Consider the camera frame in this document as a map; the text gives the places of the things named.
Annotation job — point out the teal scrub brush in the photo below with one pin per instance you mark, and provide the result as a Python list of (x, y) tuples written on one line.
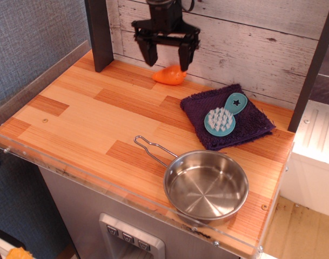
[(221, 121)]

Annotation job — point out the purple folded towel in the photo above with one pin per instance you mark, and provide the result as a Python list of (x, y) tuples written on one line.
[(251, 123)]

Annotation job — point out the dark grey left post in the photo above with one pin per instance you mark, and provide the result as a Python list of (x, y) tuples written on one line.
[(99, 30)]

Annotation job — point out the silver dispenser button panel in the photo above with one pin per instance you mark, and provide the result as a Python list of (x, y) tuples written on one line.
[(123, 240)]

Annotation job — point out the steel pan with wire handle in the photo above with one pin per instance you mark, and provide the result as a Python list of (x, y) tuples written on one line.
[(204, 186)]

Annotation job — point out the grey toy fridge cabinet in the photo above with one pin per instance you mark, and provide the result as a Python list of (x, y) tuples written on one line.
[(80, 208)]

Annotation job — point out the dark grey right post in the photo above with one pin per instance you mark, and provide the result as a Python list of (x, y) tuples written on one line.
[(313, 71)]

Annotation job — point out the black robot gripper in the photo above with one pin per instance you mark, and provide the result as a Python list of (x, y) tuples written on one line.
[(166, 26)]

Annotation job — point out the dark grey post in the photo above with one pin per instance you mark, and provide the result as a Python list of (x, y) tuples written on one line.
[(99, 30), (313, 71)]

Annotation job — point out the orange carrot toy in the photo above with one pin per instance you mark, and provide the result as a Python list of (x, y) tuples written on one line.
[(172, 75)]

